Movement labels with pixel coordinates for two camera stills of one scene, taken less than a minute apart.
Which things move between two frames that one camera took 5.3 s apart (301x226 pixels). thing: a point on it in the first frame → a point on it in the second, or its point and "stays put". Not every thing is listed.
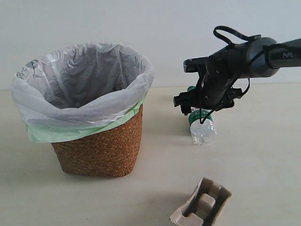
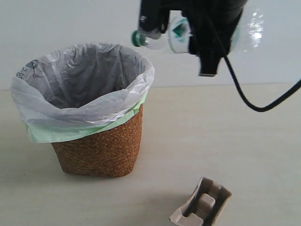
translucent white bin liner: (88, 84) stays put
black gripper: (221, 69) → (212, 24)
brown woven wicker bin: (112, 152) stays put
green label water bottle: (201, 133) → (174, 36)
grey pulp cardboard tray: (205, 206) stays put
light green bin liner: (39, 135) stays put
